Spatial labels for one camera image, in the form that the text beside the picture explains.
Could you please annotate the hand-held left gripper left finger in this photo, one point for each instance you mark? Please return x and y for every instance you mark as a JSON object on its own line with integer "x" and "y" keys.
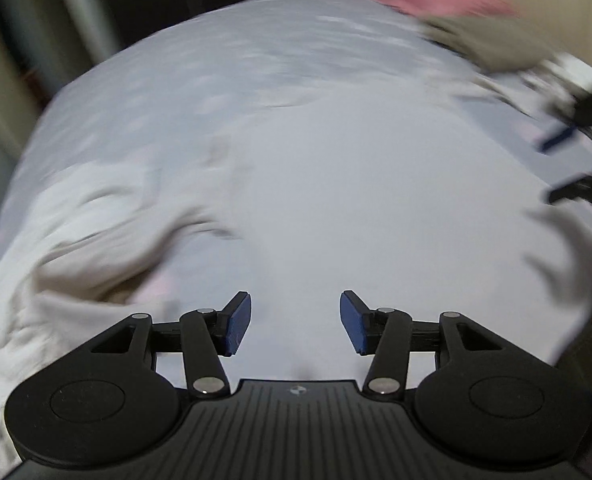
{"x": 238, "y": 325}

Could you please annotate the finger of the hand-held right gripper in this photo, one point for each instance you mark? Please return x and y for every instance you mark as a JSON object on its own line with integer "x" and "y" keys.
{"x": 558, "y": 140}
{"x": 586, "y": 190}

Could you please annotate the white crinkled muslin garment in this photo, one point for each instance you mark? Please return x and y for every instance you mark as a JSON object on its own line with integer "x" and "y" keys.
{"x": 75, "y": 220}

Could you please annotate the beige blanket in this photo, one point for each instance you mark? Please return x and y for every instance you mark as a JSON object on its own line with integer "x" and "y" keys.
{"x": 486, "y": 42}

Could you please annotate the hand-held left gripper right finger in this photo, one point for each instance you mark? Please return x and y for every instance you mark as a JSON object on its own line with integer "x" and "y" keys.
{"x": 353, "y": 325}

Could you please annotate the bed with pink-dotted sheet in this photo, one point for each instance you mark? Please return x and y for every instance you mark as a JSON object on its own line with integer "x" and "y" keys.
{"x": 276, "y": 60}

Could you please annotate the white fleece sweater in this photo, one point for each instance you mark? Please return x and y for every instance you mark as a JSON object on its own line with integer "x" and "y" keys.
{"x": 351, "y": 200}

